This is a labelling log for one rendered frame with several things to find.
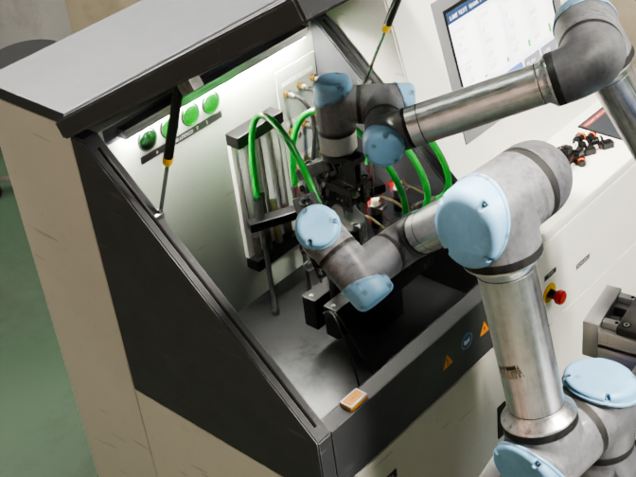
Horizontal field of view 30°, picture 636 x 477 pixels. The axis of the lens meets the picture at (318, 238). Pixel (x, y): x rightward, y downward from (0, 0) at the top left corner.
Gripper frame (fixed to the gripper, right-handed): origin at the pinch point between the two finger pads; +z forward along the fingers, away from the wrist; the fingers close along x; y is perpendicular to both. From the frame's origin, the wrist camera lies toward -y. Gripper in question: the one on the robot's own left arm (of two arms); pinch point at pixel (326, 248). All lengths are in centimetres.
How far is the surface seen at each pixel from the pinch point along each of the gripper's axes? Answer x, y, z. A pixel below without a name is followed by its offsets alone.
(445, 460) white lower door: 6, 46, 46
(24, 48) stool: -81, -161, 214
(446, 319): 17.4, 19.2, 25.9
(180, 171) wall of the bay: -22.5, -30.3, 15.8
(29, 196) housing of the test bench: -55, -39, 18
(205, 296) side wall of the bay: -24.9, 0.2, -3.3
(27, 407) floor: -111, -18, 156
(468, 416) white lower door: 15, 40, 47
